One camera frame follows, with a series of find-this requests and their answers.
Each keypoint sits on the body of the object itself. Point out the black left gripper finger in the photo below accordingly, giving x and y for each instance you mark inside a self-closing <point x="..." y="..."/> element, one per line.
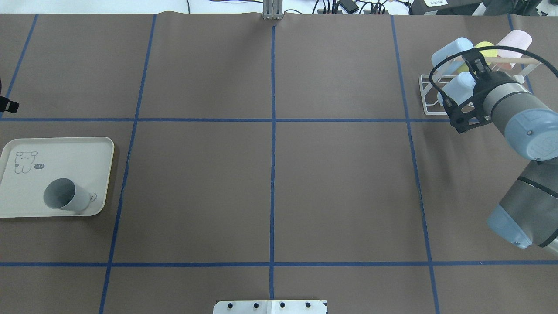
<point x="8" y="106"/>

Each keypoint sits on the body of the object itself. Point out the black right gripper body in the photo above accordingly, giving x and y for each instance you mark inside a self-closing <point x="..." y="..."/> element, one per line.
<point x="483" y="85"/>

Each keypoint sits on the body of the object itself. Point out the yellow-green plastic cup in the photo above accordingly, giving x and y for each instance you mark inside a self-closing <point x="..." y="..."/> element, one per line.
<point x="492" y="53"/>

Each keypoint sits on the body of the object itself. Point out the light blue plastic cup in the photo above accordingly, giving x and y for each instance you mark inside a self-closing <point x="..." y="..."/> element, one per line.
<point x="459" y="45"/>

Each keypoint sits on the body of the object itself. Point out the pink plastic cup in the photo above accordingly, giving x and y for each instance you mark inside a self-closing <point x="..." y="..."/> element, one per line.
<point x="516" y="39"/>

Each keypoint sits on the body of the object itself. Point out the grey plastic cup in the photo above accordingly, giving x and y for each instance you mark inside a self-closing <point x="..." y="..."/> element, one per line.
<point x="64" y="194"/>

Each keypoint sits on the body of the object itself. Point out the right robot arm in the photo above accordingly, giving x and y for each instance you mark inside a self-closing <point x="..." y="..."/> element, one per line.
<point x="528" y="213"/>

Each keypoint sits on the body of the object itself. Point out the cream plastic tray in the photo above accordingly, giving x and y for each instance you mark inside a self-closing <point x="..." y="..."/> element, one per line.
<point x="28" y="165"/>

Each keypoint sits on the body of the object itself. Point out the black box with label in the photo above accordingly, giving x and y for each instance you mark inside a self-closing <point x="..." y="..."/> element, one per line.
<point x="444" y="7"/>

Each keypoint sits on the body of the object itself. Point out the white wire cup rack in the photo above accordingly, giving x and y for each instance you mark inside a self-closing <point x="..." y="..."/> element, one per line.
<point x="431" y="93"/>

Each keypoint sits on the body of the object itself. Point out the aluminium frame post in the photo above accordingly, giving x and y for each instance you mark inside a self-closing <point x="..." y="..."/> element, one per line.
<point x="272" y="9"/>

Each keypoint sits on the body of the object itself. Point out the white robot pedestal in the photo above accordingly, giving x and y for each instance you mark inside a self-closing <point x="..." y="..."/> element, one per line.
<point x="271" y="307"/>

